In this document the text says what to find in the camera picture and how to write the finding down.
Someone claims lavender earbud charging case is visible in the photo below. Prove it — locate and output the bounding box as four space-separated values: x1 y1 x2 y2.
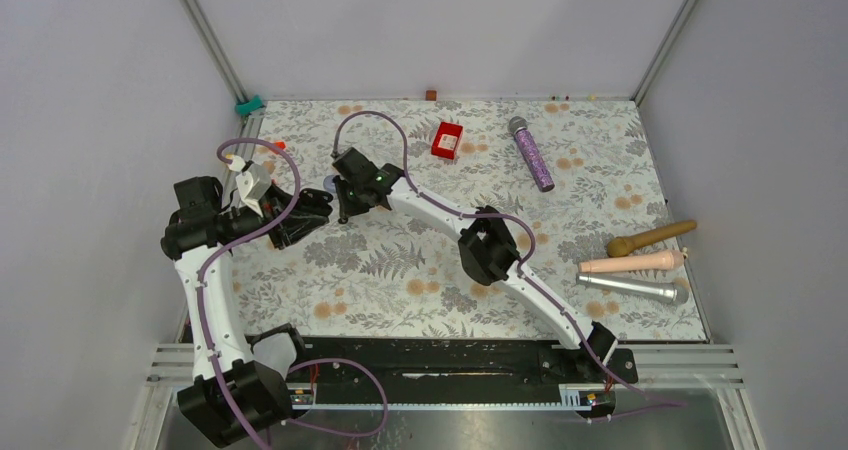
323 176 336 193

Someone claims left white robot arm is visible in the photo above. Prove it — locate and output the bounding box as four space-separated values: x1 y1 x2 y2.
161 176 333 448

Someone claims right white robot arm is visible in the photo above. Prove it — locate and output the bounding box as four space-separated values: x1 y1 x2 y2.
332 148 618 382

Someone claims red open box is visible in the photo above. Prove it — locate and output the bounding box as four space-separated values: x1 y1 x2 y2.
430 122 464 161

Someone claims teal block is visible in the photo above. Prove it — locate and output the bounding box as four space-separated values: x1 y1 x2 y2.
234 95 265 117

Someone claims purple glitter microphone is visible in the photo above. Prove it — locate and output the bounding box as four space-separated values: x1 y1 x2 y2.
508 116 555 192

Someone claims floral patterned mat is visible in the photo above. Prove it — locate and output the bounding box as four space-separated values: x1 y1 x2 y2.
232 100 707 341

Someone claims pink cylinder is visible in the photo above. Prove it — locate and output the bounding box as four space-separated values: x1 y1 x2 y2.
578 249 686 273

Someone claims silver metal cylinder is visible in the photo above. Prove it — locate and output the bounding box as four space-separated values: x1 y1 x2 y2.
575 273 690 306

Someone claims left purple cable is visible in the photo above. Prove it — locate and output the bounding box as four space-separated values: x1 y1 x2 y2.
195 138 390 450

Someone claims purple cable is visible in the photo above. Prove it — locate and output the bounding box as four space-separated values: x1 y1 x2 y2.
332 110 690 425
195 138 390 450

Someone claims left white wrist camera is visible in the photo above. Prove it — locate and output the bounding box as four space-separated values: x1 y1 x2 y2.
227 154 272 216

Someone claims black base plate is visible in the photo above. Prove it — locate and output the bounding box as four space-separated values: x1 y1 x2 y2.
305 337 610 407

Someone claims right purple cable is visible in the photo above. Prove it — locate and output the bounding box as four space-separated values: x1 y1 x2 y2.
332 110 690 425

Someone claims wooden handle stick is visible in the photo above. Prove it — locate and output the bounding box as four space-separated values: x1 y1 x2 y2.
606 220 698 258

